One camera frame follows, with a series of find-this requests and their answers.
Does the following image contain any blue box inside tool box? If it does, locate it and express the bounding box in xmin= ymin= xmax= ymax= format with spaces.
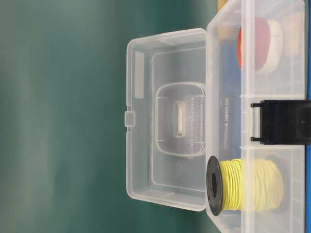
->
xmin=222 ymin=44 xmax=241 ymax=97

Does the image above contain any clear plastic tool box lid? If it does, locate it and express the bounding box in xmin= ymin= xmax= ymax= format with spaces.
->
xmin=124 ymin=28 xmax=207 ymax=212

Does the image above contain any red and white tape roll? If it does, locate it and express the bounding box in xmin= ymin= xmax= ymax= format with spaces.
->
xmin=237 ymin=17 xmax=284 ymax=74

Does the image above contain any black box latch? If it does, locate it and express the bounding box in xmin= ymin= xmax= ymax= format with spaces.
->
xmin=250 ymin=100 xmax=311 ymax=145

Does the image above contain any yellow wire spool black flange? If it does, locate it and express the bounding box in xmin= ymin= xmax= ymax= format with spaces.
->
xmin=206 ymin=156 xmax=285 ymax=216

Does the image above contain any clear plastic tool box base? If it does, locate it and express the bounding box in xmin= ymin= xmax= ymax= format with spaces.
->
xmin=206 ymin=0 xmax=311 ymax=233

